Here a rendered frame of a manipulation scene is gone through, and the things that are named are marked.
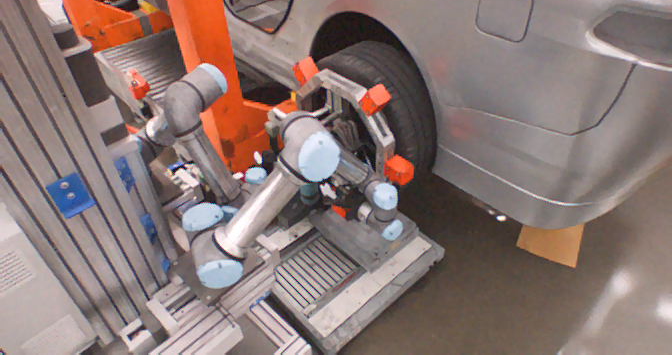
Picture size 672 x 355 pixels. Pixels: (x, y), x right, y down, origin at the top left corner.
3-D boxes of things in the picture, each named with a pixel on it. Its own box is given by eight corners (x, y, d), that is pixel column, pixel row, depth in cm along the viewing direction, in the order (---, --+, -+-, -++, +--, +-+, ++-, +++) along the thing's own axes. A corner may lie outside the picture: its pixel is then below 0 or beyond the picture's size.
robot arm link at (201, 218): (224, 222, 147) (215, 192, 138) (235, 251, 137) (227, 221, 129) (187, 235, 143) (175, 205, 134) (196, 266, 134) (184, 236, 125)
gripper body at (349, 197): (348, 177, 164) (371, 193, 157) (348, 194, 170) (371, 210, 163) (332, 187, 160) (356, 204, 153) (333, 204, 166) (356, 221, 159)
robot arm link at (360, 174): (260, 117, 128) (353, 186, 163) (273, 138, 121) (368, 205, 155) (288, 88, 127) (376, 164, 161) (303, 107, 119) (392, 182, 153)
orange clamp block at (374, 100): (381, 109, 170) (392, 98, 162) (367, 118, 166) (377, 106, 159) (371, 95, 171) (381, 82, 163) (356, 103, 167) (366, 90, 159)
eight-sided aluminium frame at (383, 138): (392, 210, 195) (398, 103, 160) (381, 218, 192) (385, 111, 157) (312, 155, 227) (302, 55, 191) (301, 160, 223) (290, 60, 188)
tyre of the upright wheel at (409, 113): (383, 7, 179) (322, 84, 236) (339, 25, 167) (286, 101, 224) (476, 146, 176) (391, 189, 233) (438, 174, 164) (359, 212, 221)
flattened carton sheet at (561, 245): (587, 203, 274) (590, 199, 271) (574, 269, 238) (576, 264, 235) (535, 188, 286) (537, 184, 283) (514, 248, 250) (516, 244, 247)
